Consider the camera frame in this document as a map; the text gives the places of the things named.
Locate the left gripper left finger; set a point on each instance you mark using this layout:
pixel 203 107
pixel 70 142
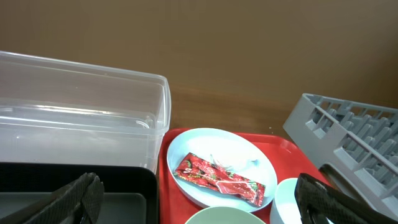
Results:
pixel 78 202

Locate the grey dishwasher rack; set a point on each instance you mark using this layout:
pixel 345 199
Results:
pixel 357 140

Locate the light blue plate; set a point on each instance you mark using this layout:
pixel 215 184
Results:
pixel 233 151

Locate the red snack wrapper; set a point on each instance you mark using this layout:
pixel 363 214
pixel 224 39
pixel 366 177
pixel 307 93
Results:
pixel 211 176

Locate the black food waste tray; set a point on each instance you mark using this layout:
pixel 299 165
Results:
pixel 130 193

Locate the clear plastic waste bin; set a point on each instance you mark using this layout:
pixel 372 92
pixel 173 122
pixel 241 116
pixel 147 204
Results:
pixel 61 112

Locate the light blue bowl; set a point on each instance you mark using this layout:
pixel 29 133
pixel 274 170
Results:
pixel 284 208

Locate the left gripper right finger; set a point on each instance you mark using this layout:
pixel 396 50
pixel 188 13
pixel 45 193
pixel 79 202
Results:
pixel 319 203

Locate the light green bowl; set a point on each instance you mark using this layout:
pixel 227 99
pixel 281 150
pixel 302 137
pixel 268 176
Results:
pixel 223 215

